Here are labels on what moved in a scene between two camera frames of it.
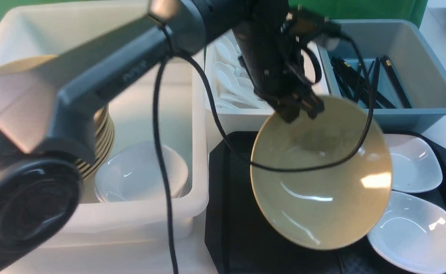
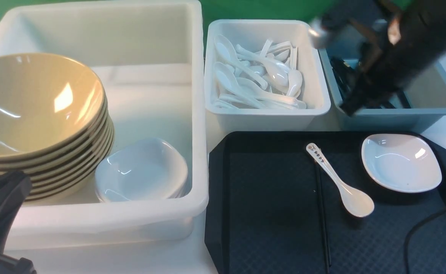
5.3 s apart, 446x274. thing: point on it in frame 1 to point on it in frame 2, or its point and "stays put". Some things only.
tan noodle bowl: (323, 182) to (31, 103)
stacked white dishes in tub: (132, 171) stays put
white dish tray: (415, 167) stays put
